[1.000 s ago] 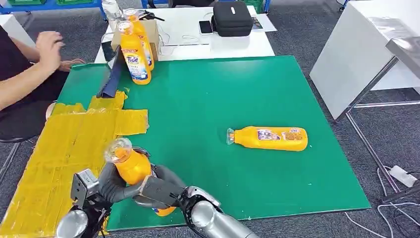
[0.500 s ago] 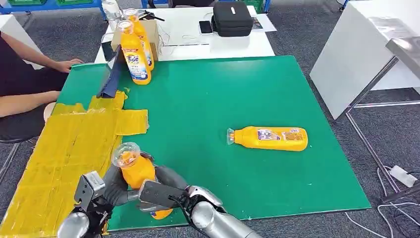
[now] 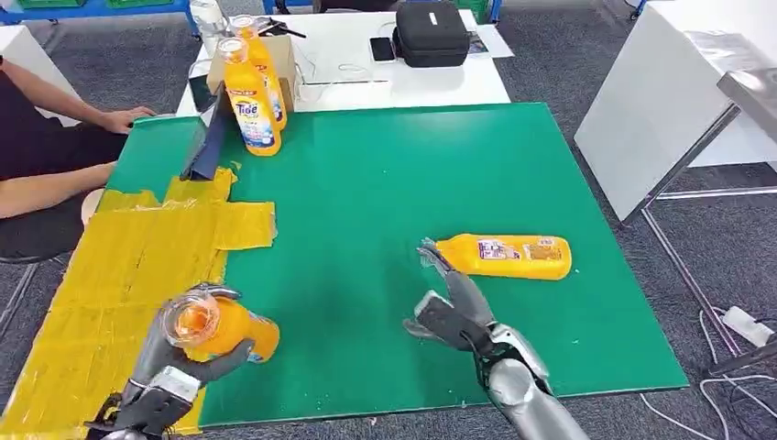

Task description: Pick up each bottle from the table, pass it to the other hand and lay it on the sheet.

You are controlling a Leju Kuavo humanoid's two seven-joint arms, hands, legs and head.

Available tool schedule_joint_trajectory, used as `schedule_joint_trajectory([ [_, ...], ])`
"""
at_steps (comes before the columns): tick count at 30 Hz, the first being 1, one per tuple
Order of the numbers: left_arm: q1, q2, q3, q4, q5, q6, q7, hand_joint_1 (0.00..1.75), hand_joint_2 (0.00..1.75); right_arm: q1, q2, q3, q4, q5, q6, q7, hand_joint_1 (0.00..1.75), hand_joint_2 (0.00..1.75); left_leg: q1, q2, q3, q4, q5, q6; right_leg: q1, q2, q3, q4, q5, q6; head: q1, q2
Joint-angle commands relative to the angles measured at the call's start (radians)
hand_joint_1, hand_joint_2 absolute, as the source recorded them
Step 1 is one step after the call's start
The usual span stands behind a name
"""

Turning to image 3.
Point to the person's left hand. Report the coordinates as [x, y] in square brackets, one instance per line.
[124, 119]

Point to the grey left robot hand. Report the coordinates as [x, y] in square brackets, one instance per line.
[152, 358]

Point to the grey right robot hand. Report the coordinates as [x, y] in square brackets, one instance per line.
[470, 297]

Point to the orange detergent bottle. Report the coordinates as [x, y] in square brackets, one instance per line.
[237, 331]
[254, 115]
[273, 91]
[522, 258]

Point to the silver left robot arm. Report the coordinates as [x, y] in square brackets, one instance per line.
[139, 419]

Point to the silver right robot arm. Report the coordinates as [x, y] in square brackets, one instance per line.
[528, 395]

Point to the black tablet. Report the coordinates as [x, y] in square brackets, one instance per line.
[200, 91]

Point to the dark blue panel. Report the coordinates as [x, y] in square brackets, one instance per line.
[209, 146]

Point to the person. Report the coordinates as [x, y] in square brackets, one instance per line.
[36, 152]

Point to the white box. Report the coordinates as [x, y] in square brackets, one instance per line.
[27, 61]

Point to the blue metal rack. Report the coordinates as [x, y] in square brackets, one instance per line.
[91, 9]

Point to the clear plastic bottle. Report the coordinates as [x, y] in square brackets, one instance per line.
[209, 24]

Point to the green mat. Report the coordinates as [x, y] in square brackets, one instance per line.
[376, 182]

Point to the black chair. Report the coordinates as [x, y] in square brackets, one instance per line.
[15, 297]

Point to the cardboard box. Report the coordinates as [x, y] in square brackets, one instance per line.
[286, 67]

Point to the black hand tool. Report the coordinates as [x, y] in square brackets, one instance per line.
[282, 27]

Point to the white table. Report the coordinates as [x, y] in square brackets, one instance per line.
[437, 85]

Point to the printed booklet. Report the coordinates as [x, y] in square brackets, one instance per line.
[488, 42]

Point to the black phone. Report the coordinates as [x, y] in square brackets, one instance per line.
[382, 48]

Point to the black carry case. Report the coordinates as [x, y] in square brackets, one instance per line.
[431, 33]

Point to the white desk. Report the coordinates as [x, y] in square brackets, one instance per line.
[655, 97]

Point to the white power strip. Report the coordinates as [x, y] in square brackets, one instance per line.
[748, 328]

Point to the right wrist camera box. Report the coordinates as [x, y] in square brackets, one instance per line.
[446, 319]

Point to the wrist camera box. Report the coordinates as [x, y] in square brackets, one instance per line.
[176, 382]
[446, 319]

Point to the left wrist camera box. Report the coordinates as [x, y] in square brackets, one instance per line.
[176, 382]

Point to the steel desk frame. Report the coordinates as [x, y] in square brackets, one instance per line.
[686, 267]

